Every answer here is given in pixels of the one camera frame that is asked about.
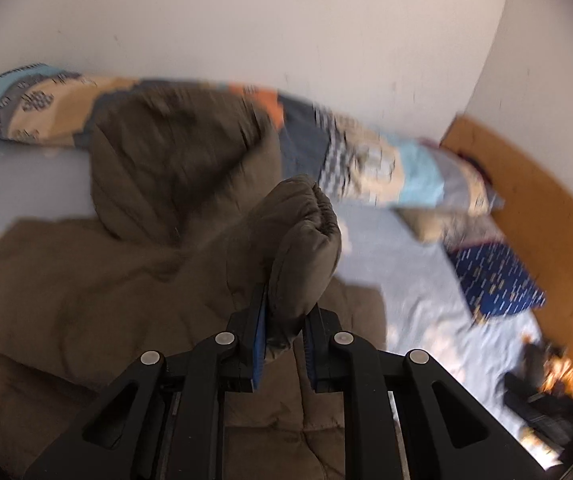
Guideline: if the patchwork printed blanket roll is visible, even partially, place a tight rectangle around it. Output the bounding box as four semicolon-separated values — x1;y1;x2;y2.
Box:
0;62;506;217

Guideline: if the navy star print pillow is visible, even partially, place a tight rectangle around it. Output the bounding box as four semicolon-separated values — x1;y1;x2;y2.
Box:
445;240;548;327

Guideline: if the olive quilted jacket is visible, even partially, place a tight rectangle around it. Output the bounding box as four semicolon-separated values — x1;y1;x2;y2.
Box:
0;85;393;480

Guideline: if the black flat case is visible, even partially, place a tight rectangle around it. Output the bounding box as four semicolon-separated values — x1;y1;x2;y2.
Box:
503;374;573;458

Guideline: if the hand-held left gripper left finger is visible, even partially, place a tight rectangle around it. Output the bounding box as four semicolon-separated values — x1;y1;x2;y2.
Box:
22;285;268;480

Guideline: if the wooden headboard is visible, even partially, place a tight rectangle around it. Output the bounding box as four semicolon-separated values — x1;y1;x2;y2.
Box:
439;115;573;407

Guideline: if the beige cushion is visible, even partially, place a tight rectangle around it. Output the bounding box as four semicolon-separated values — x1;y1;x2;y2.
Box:
397;206;498;247

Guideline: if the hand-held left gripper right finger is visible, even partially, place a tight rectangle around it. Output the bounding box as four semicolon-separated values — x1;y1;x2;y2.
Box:
303;304;548;480

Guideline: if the yellow floral cloth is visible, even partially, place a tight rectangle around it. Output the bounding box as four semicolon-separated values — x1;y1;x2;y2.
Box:
542;350;573;397

